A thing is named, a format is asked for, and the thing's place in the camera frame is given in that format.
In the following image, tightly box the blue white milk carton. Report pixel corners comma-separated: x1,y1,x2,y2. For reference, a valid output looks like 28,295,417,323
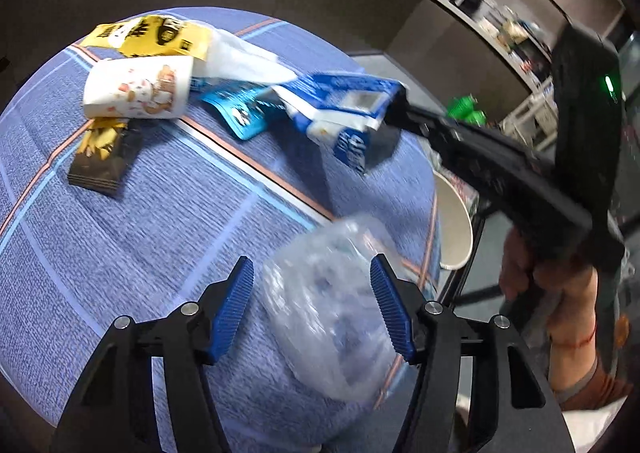
269,73,407,175

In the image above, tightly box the clear plastic bag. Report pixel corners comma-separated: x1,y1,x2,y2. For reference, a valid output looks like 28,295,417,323
262,214,404,403

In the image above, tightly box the yellow snack wrapper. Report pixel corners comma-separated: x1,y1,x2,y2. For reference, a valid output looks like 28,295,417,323
80,14,213,61

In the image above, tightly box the cream round trash bin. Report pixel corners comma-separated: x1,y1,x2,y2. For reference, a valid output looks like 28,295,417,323
434,172,473,271

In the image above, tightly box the person's right hand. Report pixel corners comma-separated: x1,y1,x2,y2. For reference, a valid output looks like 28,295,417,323
498,226,599,349

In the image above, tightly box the green thermos flask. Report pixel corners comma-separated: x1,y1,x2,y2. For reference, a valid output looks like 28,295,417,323
447,95,476,120
464,111,487,126

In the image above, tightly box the cream plastic storage rack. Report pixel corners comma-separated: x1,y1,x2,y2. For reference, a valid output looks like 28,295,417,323
499,77,558,151

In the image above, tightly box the light blue snack wrapper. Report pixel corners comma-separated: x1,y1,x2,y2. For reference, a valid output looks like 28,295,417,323
191,77,288,141

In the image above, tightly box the blue plaid tablecloth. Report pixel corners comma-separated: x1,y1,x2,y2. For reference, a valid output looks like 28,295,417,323
1,8,440,452

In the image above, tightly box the brown gold snack packet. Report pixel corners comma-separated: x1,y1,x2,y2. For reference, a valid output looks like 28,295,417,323
67,118,142,198

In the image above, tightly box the white printed paper cup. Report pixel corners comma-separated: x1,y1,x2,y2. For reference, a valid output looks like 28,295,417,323
82,56,193,120

